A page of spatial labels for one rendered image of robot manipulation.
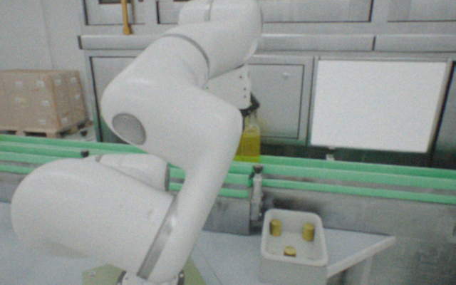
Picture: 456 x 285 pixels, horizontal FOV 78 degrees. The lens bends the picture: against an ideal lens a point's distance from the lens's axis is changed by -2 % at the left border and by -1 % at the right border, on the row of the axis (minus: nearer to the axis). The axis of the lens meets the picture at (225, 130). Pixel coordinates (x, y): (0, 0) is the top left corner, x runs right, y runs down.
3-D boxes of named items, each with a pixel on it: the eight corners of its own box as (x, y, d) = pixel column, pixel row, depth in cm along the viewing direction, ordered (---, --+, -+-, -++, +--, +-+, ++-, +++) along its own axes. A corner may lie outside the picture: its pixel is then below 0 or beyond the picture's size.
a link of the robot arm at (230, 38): (154, 95, 40) (199, 37, 56) (245, 100, 37) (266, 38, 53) (137, 35, 35) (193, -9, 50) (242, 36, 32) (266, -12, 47)
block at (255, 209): (263, 206, 101) (263, 188, 99) (261, 221, 92) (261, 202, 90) (253, 204, 102) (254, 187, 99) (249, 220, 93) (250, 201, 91)
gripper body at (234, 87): (252, 52, 62) (252, 98, 68) (206, 52, 64) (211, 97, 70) (248, 64, 56) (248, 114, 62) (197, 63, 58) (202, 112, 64)
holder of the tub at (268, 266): (315, 227, 99) (317, 208, 97) (324, 292, 74) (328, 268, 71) (266, 221, 103) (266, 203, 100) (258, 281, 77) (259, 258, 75)
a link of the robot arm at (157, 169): (169, 238, 57) (165, 165, 53) (102, 239, 57) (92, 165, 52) (174, 211, 67) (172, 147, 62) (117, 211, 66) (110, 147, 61)
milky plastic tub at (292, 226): (317, 236, 94) (320, 214, 92) (325, 291, 73) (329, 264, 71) (264, 229, 98) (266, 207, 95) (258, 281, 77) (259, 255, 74)
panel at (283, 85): (426, 152, 104) (448, 57, 94) (429, 155, 102) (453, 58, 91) (191, 136, 122) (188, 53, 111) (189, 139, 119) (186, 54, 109)
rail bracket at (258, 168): (263, 185, 101) (266, 152, 97) (259, 212, 85) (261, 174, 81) (255, 184, 101) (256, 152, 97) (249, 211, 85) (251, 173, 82)
